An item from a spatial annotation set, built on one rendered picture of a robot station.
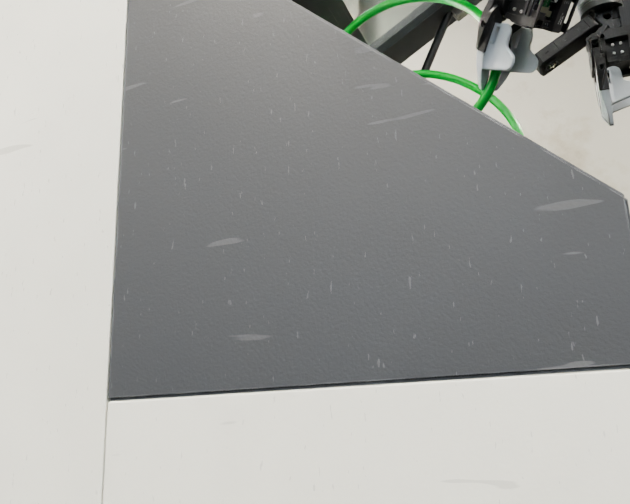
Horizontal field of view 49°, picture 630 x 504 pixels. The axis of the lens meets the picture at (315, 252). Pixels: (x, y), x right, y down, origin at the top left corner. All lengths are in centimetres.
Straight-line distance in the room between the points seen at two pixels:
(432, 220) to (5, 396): 57
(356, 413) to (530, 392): 17
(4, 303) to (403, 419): 55
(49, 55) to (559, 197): 72
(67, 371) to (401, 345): 41
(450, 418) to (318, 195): 28
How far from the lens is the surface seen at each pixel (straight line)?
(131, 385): 83
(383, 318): 71
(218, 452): 77
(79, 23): 108
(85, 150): 97
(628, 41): 127
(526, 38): 102
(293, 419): 73
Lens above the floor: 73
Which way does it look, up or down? 16 degrees up
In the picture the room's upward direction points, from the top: 2 degrees counter-clockwise
